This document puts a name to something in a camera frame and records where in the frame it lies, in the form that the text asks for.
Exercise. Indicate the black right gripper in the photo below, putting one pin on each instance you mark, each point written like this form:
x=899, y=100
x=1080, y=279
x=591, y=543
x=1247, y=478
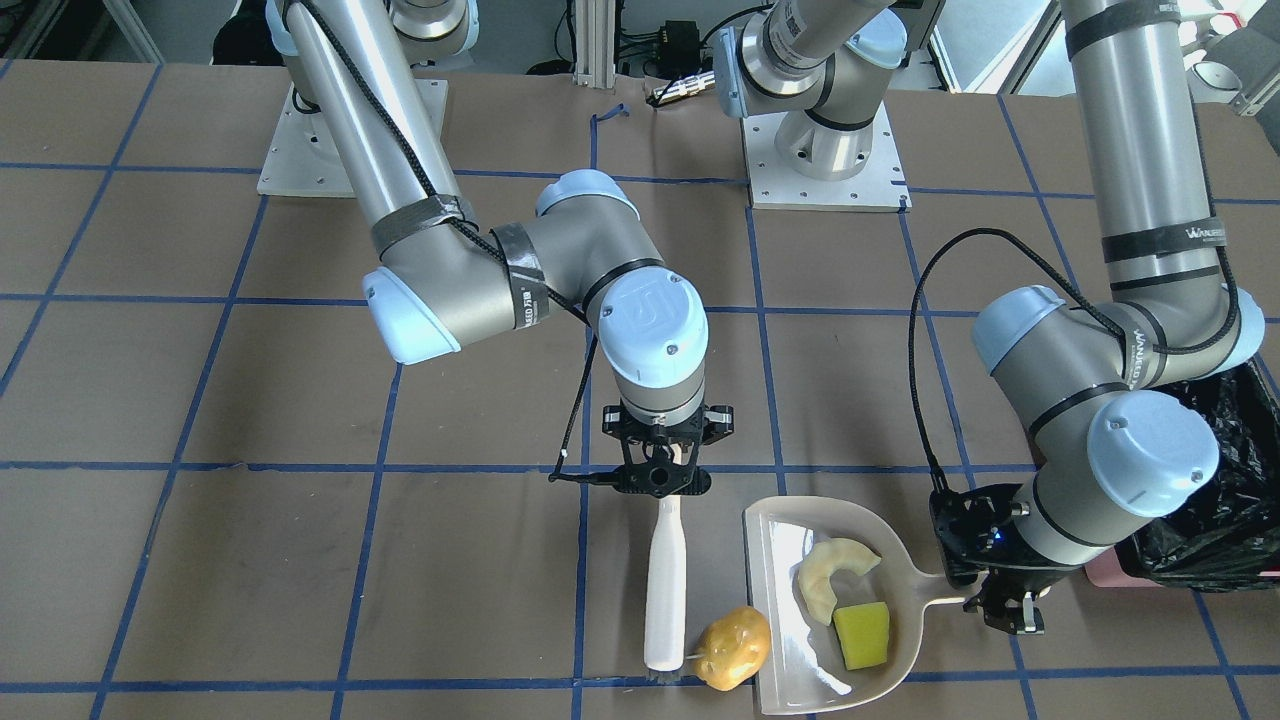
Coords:
x=718, y=421

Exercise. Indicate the yellow potato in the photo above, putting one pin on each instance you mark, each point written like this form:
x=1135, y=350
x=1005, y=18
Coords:
x=732, y=649

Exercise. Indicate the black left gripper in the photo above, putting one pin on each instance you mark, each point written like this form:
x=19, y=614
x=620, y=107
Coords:
x=1012, y=581

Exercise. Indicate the beige hand brush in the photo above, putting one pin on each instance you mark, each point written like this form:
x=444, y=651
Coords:
x=666, y=594

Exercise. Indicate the pink bin with black bag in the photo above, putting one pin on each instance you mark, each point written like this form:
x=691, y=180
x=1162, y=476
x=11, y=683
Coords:
x=1225, y=538

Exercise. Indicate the beige plastic dustpan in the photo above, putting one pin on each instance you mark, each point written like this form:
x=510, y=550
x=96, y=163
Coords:
x=843, y=600

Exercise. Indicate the aluminium frame post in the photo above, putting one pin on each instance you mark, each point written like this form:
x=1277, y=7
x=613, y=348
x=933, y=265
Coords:
x=595, y=26

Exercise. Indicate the yellow green sponge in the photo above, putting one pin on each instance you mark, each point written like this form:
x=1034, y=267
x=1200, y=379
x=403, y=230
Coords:
x=863, y=633

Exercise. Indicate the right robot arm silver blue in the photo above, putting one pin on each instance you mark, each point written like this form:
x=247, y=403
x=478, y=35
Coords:
x=443, y=284

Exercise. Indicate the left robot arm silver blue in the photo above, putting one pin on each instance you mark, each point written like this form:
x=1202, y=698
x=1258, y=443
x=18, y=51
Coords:
x=1085, y=379

